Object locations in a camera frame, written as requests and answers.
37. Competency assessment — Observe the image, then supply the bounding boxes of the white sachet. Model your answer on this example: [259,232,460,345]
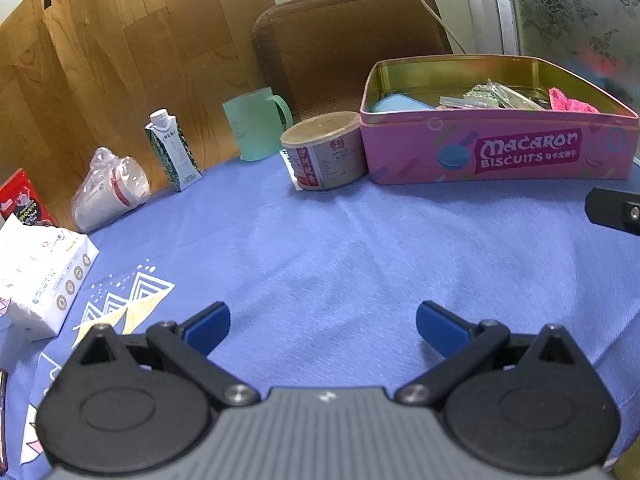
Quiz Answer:
[439,94,501,110]

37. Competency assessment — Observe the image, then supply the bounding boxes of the bagged paper cups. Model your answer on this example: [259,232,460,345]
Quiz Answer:
[70,146,152,235]

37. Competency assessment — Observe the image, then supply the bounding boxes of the pink biscuit tin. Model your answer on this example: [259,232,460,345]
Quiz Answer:
[358,54,640,186]

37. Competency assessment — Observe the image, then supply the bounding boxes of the instant noodle cup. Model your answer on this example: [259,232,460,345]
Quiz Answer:
[279,112,365,192]

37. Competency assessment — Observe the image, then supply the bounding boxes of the green frosted mug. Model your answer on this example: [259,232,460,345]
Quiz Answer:
[222,86,294,161]

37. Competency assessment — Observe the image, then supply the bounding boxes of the small milk carton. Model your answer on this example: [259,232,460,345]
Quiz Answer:
[144,109,204,193]

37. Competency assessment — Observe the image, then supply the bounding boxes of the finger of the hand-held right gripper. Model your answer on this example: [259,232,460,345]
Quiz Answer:
[584,187,640,237]

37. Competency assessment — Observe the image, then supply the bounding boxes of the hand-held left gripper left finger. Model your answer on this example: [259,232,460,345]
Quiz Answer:
[75,302,261,407]

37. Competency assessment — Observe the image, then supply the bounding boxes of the brown chair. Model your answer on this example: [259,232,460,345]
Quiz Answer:
[251,0,454,127]

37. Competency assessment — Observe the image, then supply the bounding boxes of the white cable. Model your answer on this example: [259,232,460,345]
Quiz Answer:
[390,0,469,54]

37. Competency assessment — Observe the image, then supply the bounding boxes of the clear plastic packet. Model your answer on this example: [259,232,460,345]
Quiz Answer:
[487,78,549,110]

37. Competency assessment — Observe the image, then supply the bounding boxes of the white tissue pack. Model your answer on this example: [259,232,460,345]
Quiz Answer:
[0,217,100,342]

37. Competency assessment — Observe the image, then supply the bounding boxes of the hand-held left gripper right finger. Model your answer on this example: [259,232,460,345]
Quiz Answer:
[416,300,582,407]

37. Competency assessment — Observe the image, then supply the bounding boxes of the patterned glass sliding door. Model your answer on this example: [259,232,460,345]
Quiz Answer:
[460,0,640,111]

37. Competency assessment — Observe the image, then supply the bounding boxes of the light blue glasses case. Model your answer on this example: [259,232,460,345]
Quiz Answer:
[371,93,436,114]

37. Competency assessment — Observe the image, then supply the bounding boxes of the red snack packet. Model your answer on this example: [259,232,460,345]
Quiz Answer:
[0,168,59,229]

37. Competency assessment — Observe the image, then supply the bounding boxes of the pink fluffy cloth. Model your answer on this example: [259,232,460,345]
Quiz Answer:
[547,87,601,114]

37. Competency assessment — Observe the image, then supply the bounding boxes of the blue printed tablecloth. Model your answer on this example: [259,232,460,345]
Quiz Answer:
[0,149,640,480]

